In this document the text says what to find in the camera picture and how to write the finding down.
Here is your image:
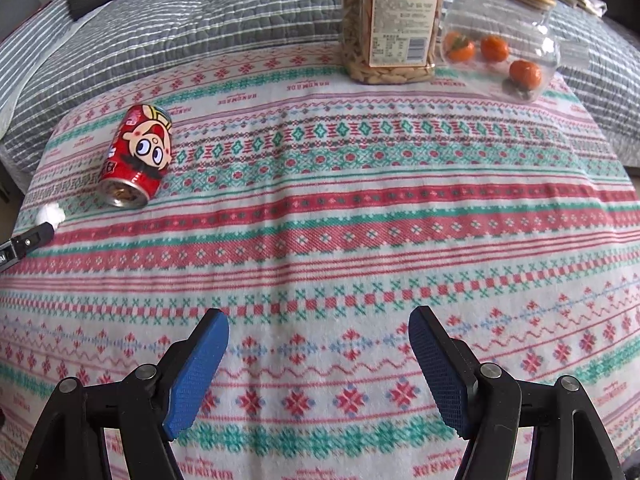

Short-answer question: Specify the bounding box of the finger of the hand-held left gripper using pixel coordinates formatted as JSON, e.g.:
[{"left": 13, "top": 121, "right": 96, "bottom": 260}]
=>
[{"left": 0, "top": 222, "right": 56, "bottom": 273}]

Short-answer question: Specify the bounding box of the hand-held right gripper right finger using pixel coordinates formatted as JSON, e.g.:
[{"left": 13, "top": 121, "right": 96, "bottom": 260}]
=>
[{"left": 408, "top": 305, "right": 628, "bottom": 480}]

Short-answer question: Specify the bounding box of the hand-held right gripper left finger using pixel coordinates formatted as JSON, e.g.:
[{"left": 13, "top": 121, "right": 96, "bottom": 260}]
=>
[{"left": 14, "top": 308, "right": 231, "bottom": 480}]

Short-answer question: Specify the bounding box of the white tissue wad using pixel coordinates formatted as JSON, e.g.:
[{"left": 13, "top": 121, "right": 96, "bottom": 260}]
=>
[{"left": 36, "top": 202, "right": 66, "bottom": 226}]

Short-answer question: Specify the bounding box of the red cartoon drink can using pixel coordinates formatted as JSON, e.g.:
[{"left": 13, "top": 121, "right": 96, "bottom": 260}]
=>
[{"left": 95, "top": 103, "right": 175, "bottom": 209}]

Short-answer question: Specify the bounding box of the patterned red green blanket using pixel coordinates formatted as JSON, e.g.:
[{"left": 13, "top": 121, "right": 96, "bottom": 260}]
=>
[{"left": 0, "top": 50, "right": 640, "bottom": 480}]

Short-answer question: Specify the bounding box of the orange tangerine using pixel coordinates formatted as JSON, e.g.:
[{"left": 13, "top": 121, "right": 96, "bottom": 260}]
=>
[
  {"left": 445, "top": 31, "right": 476, "bottom": 64},
  {"left": 481, "top": 35, "right": 511, "bottom": 63},
  {"left": 509, "top": 60, "right": 543, "bottom": 92}
]

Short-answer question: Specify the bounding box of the grey striped quilt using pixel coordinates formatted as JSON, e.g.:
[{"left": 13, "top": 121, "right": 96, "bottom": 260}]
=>
[{"left": 0, "top": 0, "right": 640, "bottom": 196}]

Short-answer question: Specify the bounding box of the clear jar of seeds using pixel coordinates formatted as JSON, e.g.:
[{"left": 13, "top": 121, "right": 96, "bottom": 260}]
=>
[{"left": 340, "top": 0, "right": 453, "bottom": 86}]

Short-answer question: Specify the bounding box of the clear jar with wooden lid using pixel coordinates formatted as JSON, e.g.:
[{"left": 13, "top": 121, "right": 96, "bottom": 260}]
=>
[{"left": 440, "top": 0, "right": 561, "bottom": 106}]

